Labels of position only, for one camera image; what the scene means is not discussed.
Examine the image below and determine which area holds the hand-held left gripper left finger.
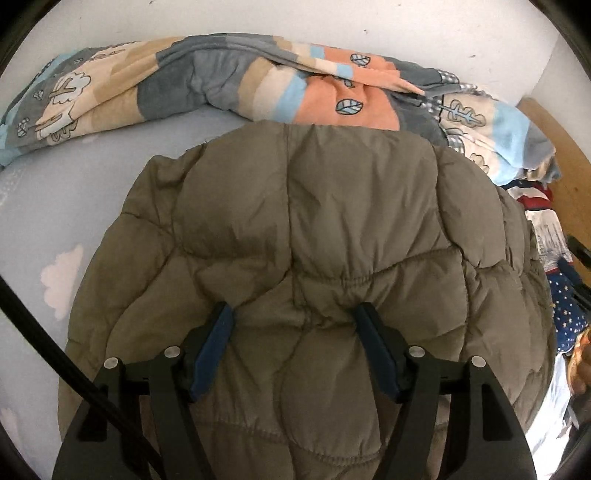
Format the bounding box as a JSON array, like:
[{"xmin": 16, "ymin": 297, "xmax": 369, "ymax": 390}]
[{"xmin": 53, "ymin": 302, "xmax": 236, "ymax": 480}]

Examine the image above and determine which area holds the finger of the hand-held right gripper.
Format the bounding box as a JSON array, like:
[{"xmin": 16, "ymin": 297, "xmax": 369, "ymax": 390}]
[{"xmin": 558, "ymin": 234, "xmax": 591, "ymax": 317}]

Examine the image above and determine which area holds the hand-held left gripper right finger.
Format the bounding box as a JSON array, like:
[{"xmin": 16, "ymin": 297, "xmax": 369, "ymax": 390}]
[{"xmin": 353, "ymin": 302, "xmax": 539, "ymax": 480}]

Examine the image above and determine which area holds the olive puffer jacket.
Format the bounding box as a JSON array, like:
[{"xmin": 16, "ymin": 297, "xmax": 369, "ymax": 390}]
[{"xmin": 58, "ymin": 121, "xmax": 557, "ymax": 480}]

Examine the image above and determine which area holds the person's right hand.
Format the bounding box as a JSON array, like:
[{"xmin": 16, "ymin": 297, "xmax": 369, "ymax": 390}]
[{"xmin": 571, "ymin": 330, "xmax": 591, "ymax": 394}]

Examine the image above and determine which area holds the navy star-print cloth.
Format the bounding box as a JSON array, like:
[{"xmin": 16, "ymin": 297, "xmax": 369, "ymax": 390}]
[{"xmin": 547, "ymin": 270, "xmax": 591, "ymax": 352}]

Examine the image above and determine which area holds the white grey cloth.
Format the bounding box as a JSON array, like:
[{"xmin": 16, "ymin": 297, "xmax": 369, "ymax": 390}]
[{"xmin": 526, "ymin": 208, "xmax": 574, "ymax": 274}]

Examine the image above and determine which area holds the red and white striped cloth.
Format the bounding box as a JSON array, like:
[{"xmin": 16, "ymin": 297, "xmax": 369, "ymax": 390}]
[{"xmin": 503, "ymin": 180, "xmax": 555, "ymax": 212}]

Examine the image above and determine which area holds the wooden bed board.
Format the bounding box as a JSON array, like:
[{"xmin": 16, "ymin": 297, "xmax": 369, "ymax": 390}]
[{"xmin": 516, "ymin": 97, "xmax": 591, "ymax": 259}]

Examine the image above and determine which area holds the patterned striped quilt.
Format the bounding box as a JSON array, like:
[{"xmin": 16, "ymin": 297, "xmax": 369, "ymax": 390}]
[{"xmin": 0, "ymin": 34, "xmax": 561, "ymax": 185}]

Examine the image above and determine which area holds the black cable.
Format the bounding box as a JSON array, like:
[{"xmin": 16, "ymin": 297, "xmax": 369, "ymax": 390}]
[{"xmin": 0, "ymin": 281, "xmax": 162, "ymax": 480}]

